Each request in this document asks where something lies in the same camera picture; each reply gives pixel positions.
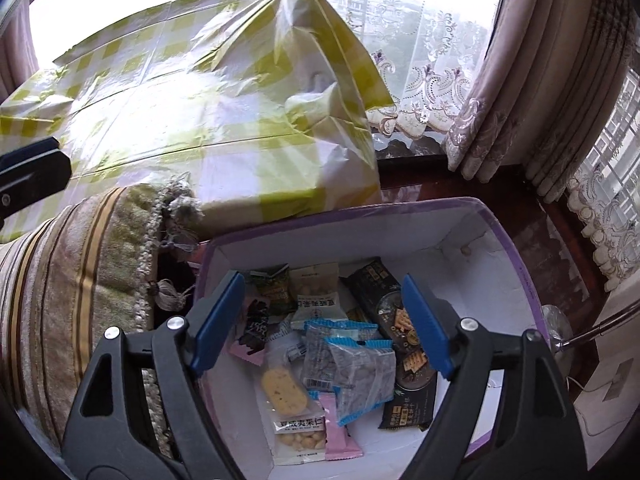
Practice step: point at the short black snack box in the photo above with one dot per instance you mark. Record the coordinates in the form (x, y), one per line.
(405, 407)

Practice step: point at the pink-edged dark snack packet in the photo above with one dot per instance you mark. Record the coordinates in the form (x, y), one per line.
(255, 332)

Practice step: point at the clear packet yellow cookie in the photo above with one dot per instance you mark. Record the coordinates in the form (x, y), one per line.
(295, 425)

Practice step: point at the purple cardboard box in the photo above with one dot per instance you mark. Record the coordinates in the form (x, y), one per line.
(475, 270)

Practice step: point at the short lace window curtain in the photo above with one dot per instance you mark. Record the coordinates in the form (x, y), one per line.
(610, 200)

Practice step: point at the dark wooden windowsill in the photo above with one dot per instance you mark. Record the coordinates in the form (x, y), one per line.
(425, 175)

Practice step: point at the brown patterned curtain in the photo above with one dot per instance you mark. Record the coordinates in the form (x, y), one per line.
(525, 85)

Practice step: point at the yellow checkered tablecloth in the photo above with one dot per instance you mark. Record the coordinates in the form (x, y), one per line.
(175, 110)

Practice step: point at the white packet of pale balls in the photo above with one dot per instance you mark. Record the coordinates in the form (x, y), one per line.
(317, 300)

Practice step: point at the striped tasselled cushion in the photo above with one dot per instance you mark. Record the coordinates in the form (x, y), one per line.
(75, 285)

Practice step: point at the plain pink snack packet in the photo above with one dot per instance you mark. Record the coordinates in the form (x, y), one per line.
(342, 440)

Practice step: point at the long black cracker box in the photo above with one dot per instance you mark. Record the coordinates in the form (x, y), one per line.
(380, 285)

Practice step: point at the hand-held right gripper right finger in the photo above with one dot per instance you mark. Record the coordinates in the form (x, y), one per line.
(425, 325)

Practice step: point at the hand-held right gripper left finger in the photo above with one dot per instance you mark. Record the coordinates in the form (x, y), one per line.
(220, 320)

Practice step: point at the white lace curtain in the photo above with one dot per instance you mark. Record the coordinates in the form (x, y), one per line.
(425, 60)

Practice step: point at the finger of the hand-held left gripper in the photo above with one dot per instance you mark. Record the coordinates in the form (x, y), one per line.
(35, 175)

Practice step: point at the metal floor lamp stand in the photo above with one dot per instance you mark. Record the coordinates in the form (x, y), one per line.
(600, 330)

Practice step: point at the floor socket plate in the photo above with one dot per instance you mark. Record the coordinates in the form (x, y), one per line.
(617, 377)

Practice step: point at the clear grey snack packet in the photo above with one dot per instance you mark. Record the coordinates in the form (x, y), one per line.
(322, 350)

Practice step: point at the brown side curtain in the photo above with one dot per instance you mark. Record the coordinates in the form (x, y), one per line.
(12, 50)

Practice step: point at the small blue white packet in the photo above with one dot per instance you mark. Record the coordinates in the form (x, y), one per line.
(294, 350)

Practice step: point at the green snack packet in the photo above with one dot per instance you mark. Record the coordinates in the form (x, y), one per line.
(272, 292)

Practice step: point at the clear blue-edged snack packet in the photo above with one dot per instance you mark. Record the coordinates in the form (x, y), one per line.
(360, 375)

